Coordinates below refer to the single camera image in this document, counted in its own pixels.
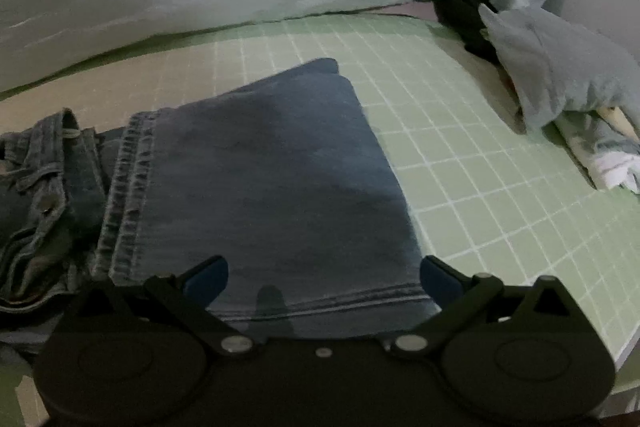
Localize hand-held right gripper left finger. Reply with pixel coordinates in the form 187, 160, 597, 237
64, 255, 261, 361

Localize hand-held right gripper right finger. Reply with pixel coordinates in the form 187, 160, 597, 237
389, 255, 584, 360

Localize blue denim jeans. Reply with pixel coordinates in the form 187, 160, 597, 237
0, 57, 442, 350

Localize green grid mat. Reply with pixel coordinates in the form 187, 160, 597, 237
0, 14, 640, 427

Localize white printed folded garment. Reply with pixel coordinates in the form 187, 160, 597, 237
554, 106, 640, 194

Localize light blue folded garment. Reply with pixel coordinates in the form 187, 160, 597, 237
478, 3, 640, 136

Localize black cloth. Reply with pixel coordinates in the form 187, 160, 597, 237
432, 0, 502, 64

